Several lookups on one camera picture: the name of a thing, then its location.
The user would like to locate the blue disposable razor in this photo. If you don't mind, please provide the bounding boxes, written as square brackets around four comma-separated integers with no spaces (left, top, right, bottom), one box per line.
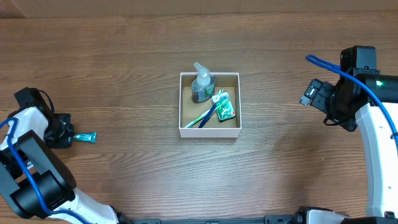
[199,104,216,128]

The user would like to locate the green toothpaste tube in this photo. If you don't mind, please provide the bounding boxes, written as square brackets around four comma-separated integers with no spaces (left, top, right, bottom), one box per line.
[73,132,96,143]

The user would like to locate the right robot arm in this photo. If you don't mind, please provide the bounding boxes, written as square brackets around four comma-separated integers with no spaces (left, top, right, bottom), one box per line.
[295,45,397,223]

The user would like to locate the white cardboard box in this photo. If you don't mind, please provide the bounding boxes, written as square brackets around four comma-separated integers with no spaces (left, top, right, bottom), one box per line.
[178,72,242,138]

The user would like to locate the green dental floss pack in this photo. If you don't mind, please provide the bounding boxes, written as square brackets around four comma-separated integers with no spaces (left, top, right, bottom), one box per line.
[212,89,236,122]

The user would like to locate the green white toothbrush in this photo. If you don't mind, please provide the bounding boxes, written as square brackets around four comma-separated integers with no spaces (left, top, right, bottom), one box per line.
[185,97,230,128]

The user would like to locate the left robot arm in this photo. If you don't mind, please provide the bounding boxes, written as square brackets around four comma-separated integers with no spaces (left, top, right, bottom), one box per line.
[1,87,129,223]

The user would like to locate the clear soap pump bottle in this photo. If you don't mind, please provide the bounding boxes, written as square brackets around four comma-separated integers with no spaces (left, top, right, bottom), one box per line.
[191,62,216,103]

